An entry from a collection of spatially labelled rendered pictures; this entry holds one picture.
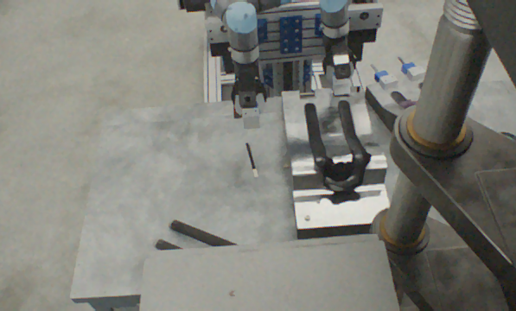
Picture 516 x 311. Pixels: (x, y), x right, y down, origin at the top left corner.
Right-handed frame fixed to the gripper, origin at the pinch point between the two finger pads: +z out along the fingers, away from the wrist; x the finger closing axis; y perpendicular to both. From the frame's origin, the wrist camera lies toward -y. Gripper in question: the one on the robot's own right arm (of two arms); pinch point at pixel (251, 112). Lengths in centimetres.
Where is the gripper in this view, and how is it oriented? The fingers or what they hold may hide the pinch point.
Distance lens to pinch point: 148.1
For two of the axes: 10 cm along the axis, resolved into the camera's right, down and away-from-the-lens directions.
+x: -10.0, 0.8, 0.1
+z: 0.6, 6.3, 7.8
